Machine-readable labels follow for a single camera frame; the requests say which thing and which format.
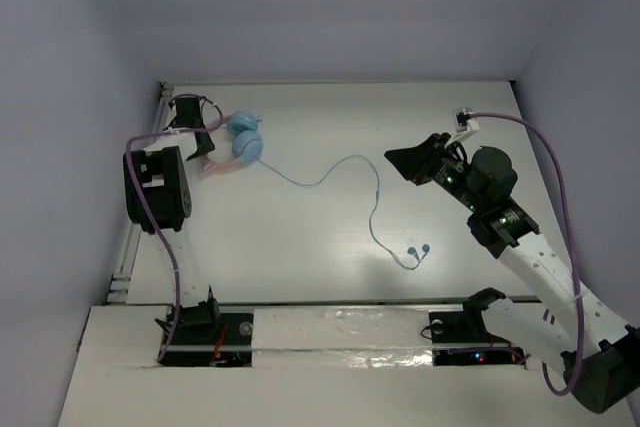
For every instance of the pink blue cat-ear headphones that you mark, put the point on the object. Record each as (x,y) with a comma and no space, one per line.
(242,129)

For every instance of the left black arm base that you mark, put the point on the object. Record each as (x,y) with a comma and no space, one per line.
(208,337)

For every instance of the aluminium rail left edge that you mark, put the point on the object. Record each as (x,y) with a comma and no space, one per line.
(121,276)

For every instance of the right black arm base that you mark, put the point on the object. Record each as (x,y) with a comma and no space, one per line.
(460,338)

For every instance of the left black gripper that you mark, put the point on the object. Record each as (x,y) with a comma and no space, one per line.
(187,116)

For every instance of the white foil-covered foam block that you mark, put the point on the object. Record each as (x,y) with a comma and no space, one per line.
(340,337)

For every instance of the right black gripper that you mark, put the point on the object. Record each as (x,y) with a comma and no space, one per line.
(409,160)

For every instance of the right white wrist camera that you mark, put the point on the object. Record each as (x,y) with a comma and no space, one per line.
(465,124)

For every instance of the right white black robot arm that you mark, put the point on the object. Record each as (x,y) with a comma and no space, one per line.
(594,349)

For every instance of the aluminium rail front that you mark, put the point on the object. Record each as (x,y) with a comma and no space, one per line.
(348,303)

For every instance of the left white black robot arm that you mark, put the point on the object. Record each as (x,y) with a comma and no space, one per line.
(157,193)

